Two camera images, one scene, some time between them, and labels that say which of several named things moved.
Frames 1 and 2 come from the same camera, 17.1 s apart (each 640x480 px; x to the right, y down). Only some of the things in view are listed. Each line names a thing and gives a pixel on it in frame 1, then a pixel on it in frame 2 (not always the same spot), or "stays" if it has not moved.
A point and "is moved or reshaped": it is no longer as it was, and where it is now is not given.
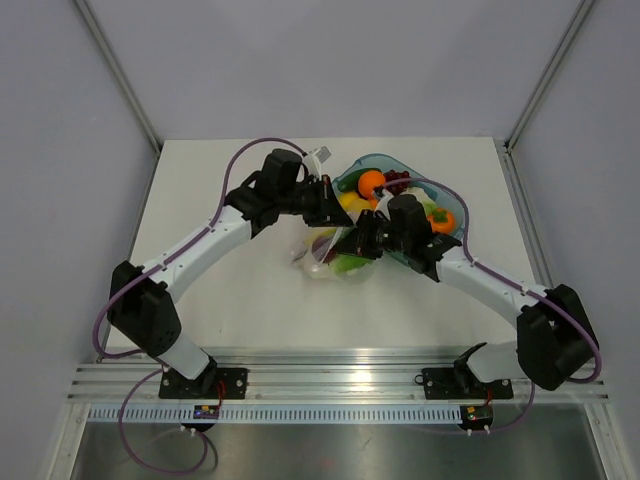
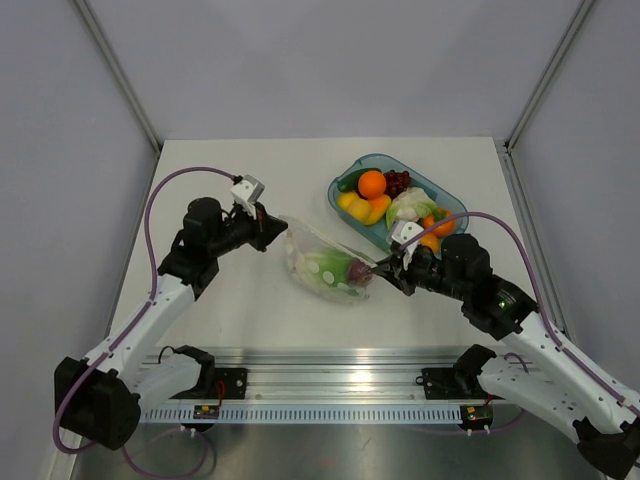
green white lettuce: (350, 264) -> (329, 266)
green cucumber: (350, 180) stays
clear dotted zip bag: (311, 249) is moved or reshaped
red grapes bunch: (399, 187) stays
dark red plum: (300, 256) -> (359, 273)
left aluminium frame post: (121, 78) stays
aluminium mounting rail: (300, 375) stays
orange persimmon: (442, 220) stays
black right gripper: (358, 240) -> (393, 266)
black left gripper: (329, 211) -> (264, 227)
